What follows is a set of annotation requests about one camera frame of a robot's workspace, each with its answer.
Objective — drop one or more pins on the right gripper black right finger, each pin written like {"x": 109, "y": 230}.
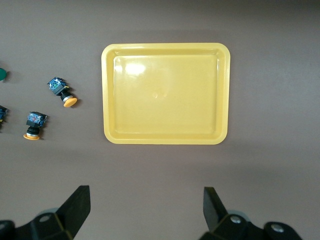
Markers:
{"x": 215, "y": 215}

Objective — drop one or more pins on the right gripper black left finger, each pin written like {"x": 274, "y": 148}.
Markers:
{"x": 72, "y": 212}

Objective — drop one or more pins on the yellow push button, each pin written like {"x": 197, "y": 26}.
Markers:
{"x": 59, "y": 87}
{"x": 35, "y": 120}

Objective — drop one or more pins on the yellow plastic tray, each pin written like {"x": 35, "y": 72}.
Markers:
{"x": 165, "y": 105}

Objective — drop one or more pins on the green mushroom push button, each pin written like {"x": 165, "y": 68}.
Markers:
{"x": 2, "y": 74}
{"x": 2, "y": 112}

